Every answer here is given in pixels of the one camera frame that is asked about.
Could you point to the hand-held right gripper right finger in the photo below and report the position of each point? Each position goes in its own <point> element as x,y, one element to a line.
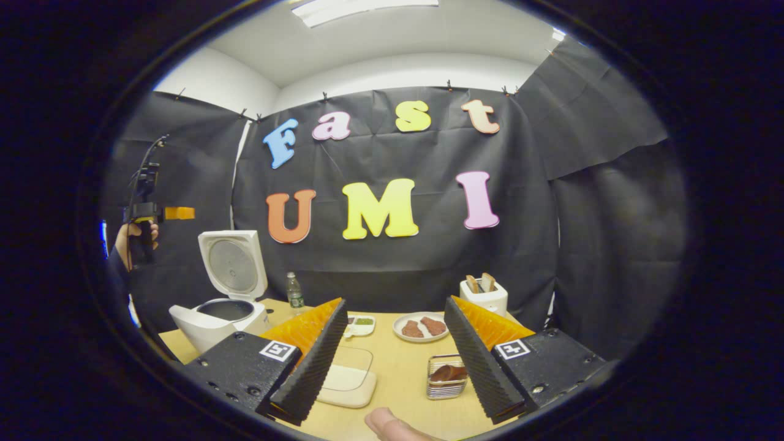
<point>478,367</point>

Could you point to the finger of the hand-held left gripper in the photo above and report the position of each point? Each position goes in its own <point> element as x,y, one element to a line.
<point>179,213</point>

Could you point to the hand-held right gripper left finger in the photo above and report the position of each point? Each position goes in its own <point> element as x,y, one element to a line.
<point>312,367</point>

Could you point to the brown wooden spoon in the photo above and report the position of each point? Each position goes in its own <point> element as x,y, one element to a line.
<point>447,373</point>

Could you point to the clear rice container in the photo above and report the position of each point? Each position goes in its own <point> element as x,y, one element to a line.
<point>349,386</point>

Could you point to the white rice cooker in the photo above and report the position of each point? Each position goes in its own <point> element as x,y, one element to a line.
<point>202,334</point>

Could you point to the brown meat piece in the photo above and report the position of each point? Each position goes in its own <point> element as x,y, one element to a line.
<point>433,326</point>
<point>412,329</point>

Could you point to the divided white grain tray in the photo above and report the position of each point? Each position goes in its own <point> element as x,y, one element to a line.
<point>361,327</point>

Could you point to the white toaster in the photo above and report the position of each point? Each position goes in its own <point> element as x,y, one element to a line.
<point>487,301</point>

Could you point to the plastic water bottle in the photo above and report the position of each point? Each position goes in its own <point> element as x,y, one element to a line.
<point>295,294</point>

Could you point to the toast slice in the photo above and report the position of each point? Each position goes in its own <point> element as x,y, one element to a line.
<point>473,284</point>
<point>488,282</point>

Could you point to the white round plate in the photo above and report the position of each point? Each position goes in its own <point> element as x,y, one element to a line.
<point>401,334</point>

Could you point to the black backdrop cloth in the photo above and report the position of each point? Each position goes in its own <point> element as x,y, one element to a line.
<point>392,275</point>

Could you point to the large ceiling light panel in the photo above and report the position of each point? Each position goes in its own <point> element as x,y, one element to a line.
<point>361,9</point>

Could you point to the small ceiling light panel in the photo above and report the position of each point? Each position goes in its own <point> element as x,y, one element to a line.
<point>558,35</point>

